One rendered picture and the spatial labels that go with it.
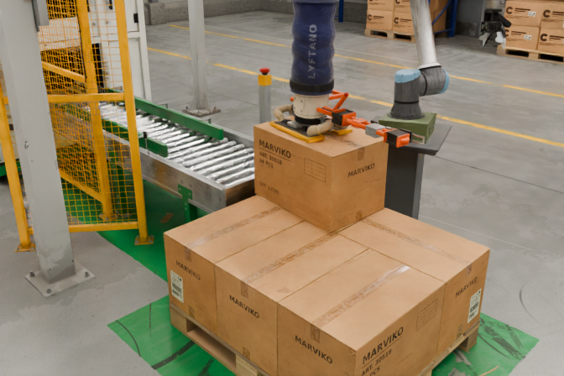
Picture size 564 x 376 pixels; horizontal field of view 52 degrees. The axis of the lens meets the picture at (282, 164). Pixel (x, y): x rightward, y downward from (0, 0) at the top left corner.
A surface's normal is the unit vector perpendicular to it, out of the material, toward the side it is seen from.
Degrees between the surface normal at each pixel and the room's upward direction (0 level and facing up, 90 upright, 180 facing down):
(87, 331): 0
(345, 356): 90
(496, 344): 0
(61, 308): 0
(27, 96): 90
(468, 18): 90
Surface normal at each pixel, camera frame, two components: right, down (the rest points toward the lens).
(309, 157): -0.76, 0.25
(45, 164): 0.71, 0.26
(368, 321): 0.00, -0.92
